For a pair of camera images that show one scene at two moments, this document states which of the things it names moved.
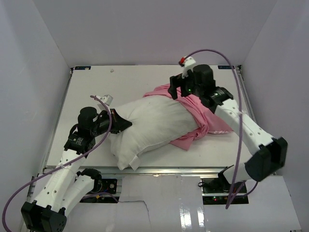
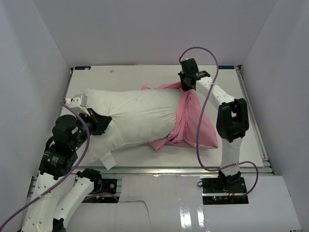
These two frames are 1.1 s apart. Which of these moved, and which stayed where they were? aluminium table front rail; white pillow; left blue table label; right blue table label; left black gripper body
Moved: left black gripper body; white pillow
Stayed: aluminium table front rail; left blue table label; right blue table label
